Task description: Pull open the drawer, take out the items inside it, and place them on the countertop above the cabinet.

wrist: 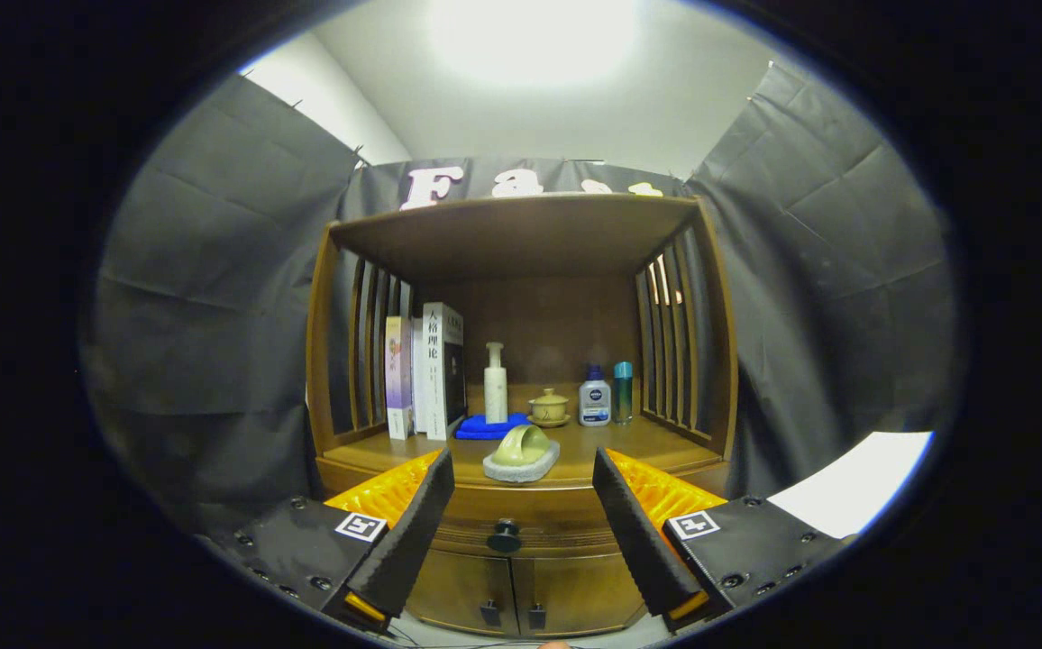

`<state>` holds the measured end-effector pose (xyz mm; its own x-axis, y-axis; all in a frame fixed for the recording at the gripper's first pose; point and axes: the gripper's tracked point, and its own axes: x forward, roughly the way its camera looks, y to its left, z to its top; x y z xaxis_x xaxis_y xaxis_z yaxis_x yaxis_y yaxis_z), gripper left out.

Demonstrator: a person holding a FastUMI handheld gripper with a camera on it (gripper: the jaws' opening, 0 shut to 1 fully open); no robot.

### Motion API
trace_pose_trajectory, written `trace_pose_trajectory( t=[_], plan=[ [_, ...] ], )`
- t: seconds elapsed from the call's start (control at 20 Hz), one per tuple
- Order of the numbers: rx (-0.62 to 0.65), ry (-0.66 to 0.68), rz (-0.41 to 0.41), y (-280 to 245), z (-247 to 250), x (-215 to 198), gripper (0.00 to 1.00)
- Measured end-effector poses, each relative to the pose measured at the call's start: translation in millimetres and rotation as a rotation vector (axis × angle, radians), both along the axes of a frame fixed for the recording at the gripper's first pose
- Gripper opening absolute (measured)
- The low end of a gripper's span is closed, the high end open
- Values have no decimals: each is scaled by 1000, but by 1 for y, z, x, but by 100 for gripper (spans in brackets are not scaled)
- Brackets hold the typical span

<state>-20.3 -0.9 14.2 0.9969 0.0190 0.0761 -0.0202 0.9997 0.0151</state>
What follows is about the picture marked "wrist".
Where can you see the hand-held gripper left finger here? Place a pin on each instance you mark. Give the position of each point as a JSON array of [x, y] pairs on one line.
[[413, 532]]

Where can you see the purple white book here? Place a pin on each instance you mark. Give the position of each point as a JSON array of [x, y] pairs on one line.
[[397, 370]]

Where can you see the yellow lidded teacup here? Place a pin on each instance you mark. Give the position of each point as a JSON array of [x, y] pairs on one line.
[[549, 407]]

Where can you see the white blue pump bottle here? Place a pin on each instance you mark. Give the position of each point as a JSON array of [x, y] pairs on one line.
[[594, 401]]

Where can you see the teal bottle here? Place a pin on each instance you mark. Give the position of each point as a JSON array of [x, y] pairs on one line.
[[623, 392]]

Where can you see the wooden cabinet door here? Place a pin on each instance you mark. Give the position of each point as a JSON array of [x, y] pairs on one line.
[[580, 595], [462, 590]]

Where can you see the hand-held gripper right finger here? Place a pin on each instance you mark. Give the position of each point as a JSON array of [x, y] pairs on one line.
[[638, 541]]

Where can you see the thick white black book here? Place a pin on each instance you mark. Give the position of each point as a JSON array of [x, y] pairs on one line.
[[434, 370]]

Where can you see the wooden drawer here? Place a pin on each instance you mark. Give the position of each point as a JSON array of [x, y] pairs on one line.
[[521, 509]]

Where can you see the wooden countertop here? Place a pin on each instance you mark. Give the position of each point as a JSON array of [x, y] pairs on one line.
[[611, 442]]

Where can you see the thin white book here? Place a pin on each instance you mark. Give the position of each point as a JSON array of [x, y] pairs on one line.
[[417, 388]]

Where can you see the white panel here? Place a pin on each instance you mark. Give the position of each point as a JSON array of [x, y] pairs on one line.
[[854, 482]]

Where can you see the wooden cabinet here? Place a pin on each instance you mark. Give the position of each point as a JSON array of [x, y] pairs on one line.
[[530, 324]]

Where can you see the tall white pump bottle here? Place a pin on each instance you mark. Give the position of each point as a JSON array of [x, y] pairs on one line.
[[496, 392]]

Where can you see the black drawer knob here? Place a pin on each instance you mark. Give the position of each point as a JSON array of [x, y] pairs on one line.
[[504, 538]]

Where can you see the blue folded cloth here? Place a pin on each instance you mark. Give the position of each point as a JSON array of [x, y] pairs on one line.
[[476, 428]]

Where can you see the black backdrop cloth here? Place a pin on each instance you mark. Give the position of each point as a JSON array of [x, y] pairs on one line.
[[214, 315]]

